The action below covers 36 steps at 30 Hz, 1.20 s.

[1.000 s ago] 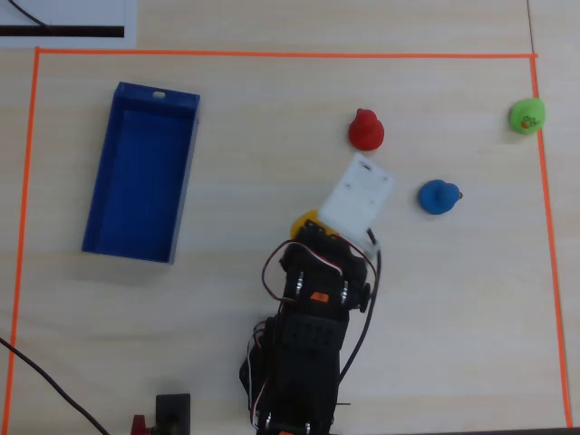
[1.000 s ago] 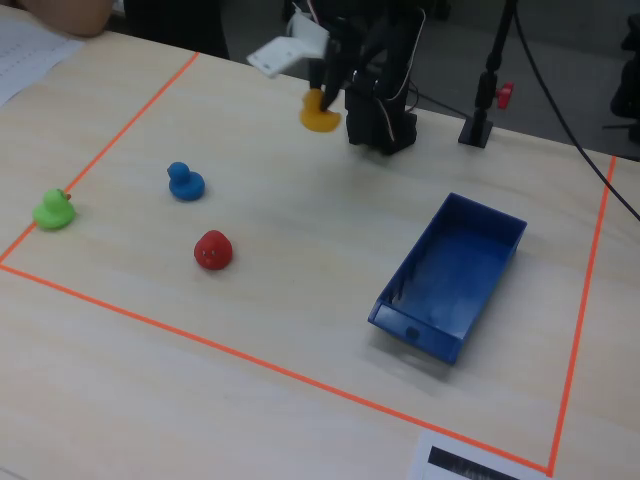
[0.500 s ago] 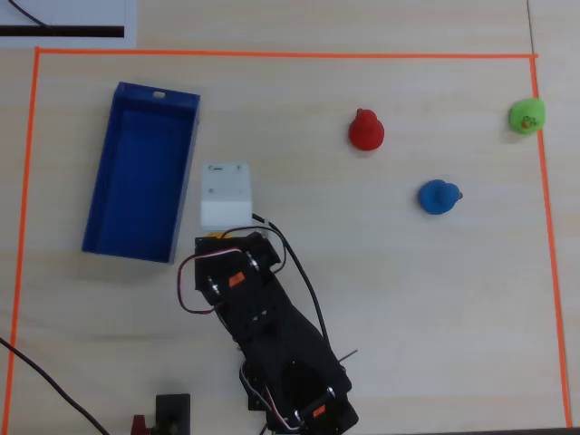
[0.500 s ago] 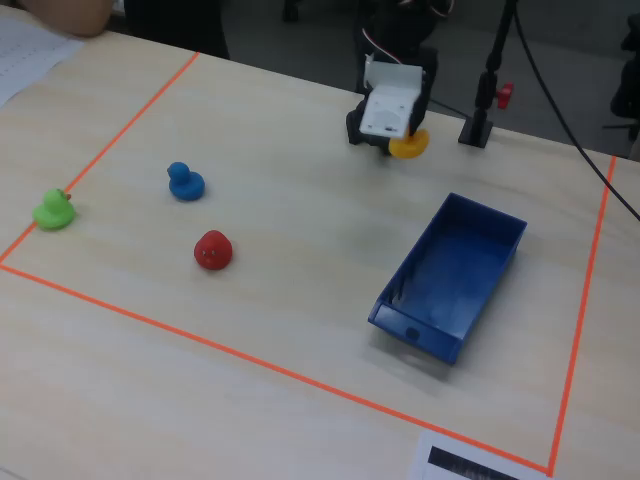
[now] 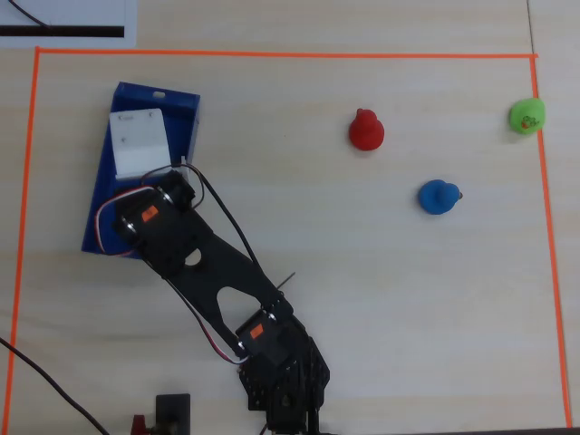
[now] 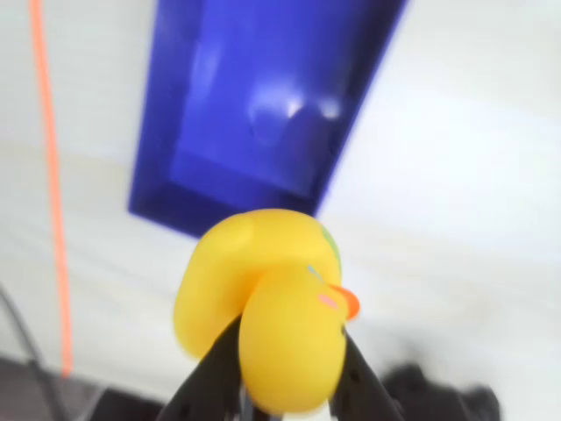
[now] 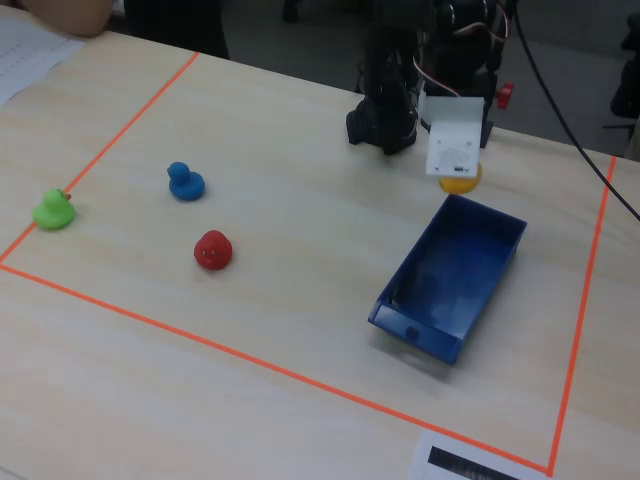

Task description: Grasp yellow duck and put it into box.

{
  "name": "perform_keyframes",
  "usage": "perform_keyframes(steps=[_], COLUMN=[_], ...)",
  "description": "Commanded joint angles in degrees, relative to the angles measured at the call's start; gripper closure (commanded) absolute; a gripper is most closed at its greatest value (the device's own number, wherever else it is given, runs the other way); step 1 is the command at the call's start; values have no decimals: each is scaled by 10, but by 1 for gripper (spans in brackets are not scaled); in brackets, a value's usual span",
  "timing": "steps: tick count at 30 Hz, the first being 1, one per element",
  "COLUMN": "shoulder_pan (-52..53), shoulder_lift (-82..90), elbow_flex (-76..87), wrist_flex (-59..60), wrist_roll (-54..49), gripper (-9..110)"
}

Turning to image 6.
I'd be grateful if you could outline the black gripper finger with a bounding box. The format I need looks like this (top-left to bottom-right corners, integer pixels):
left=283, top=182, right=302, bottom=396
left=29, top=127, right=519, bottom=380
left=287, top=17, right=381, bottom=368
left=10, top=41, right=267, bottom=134
left=328, top=326, right=407, bottom=421
left=160, top=315, right=246, bottom=421

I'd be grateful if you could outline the yellow rubber duck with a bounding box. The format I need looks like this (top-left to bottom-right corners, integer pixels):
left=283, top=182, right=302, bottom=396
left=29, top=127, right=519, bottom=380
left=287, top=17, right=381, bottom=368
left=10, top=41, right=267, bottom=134
left=173, top=209, right=361, bottom=414

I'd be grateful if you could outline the blue plastic box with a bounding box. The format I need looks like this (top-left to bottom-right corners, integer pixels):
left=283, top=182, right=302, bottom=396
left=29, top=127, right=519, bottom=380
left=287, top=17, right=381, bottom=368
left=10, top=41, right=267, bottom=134
left=126, top=0, right=411, bottom=240

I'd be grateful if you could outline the orange tape line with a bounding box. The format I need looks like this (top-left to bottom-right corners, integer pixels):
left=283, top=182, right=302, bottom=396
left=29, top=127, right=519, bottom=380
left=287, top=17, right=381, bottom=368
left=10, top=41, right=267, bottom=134
left=28, top=0, right=75, bottom=379

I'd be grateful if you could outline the long black cable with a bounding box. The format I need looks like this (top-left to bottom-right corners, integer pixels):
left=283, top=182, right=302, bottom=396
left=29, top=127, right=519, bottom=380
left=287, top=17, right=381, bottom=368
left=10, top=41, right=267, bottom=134
left=0, top=282, right=67, bottom=421

